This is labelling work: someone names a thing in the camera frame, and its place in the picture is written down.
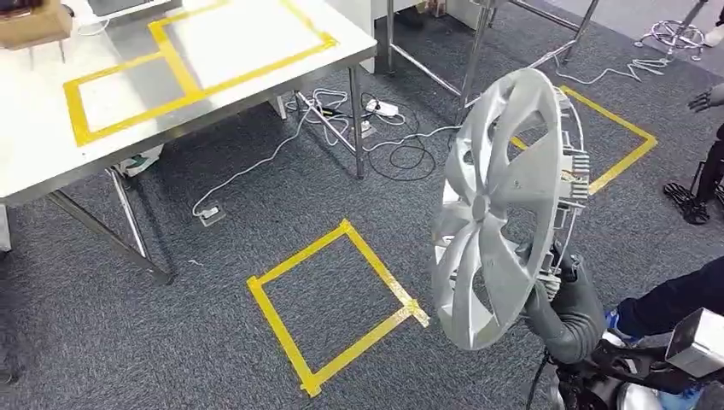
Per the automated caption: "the chrome stool base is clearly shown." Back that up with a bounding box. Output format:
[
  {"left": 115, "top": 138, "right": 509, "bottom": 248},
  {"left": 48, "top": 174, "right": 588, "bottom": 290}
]
[{"left": 633, "top": 0, "right": 709, "bottom": 62}]

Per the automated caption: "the yellow tape frame on bench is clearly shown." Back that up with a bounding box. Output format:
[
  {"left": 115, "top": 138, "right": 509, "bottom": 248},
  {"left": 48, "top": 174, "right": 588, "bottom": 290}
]
[{"left": 62, "top": 0, "right": 339, "bottom": 149}]

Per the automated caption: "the grey floor socket box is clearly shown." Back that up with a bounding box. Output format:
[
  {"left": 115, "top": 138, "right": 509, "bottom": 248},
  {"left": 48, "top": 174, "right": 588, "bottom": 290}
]
[{"left": 197, "top": 204, "right": 227, "bottom": 228}]

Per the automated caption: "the white cable with coiled end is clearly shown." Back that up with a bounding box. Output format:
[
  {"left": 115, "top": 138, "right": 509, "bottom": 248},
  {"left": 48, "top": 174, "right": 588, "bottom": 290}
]
[{"left": 527, "top": 38, "right": 673, "bottom": 87}]

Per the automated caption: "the yellow floor tape square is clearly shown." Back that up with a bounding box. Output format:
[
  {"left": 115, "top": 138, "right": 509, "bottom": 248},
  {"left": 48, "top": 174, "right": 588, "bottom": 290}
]
[
  {"left": 507, "top": 85, "right": 659, "bottom": 197},
  {"left": 246, "top": 219, "right": 431, "bottom": 399}
]

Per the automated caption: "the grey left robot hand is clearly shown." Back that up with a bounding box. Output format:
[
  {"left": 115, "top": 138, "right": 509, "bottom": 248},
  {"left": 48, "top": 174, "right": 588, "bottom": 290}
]
[{"left": 686, "top": 88, "right": 716, "bottom": 114}]

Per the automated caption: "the long white floor cable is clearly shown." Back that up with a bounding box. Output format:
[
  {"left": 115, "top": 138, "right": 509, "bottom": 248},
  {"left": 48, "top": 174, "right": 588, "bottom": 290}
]
[{"left": 190, "top": 88, "right": 354, "bottom": 220}]

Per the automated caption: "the steel table frame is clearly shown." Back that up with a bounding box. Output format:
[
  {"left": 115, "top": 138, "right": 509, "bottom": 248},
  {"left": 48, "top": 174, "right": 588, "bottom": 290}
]
[{"left": 383, "top": 0, "right": 602, "bottom": 109}]

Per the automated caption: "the thin white floor cable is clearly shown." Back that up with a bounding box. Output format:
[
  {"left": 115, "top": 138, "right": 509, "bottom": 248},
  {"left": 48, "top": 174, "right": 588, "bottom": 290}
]
[{"left": 361, "top": 123, "right": 463, "bottom": 155}]

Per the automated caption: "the steel bench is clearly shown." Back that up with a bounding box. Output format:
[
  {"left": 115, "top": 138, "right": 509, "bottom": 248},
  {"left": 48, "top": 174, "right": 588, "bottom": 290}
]
[{"left": 0, "top": 0, "right": 379, "bottom": 288}]

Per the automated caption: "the silver plastic wheel hubcap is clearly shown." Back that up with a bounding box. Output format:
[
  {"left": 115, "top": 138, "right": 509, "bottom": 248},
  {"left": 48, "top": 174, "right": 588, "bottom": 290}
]
[{"left": 430, "top": 67, "right": 591, "bottom": 353}]

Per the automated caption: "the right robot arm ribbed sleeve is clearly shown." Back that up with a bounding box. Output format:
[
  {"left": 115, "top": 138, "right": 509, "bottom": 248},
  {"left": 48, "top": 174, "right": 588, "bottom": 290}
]
[{"left": 526, "top": 333, "right": 724, "bottom": 410}]

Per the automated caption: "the black coiled floor cable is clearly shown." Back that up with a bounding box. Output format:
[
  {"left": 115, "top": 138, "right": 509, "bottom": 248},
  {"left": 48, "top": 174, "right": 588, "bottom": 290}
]
[{"left": 359, "top": 91, "right": 438, "bottom": 184}]

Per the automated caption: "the white and green bag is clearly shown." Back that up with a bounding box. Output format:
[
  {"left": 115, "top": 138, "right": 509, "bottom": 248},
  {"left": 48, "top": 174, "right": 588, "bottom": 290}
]
[{"left": 117, "top": 143, "right": 166, "bottom": 179}]

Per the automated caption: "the person's leg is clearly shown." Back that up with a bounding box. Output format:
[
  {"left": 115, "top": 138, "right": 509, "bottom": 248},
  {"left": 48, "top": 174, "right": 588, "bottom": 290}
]
[{"left": 615, "top": 270, "right": 724, "bottom": 341}]

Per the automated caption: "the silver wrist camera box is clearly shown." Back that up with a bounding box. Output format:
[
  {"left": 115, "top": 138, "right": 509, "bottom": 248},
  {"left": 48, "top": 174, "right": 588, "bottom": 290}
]
[{"left": 664, "top": 307, "right": 724, "bottom": 379}]

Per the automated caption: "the brown cardboard box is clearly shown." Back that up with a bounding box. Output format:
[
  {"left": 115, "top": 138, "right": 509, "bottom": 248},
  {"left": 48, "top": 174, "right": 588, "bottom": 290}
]
[{"left": 0, "top": 0, "right": 75, "bottom": 50}]

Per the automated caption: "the person's blue shoe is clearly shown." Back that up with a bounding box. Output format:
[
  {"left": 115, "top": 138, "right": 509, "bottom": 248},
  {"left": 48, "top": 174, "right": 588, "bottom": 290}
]
[
  {"left": 657, "top": 387, "right": 706, "bottom": 410},
  {"left": 603, "top": 308, "right": 645, "bottom": 348}
]

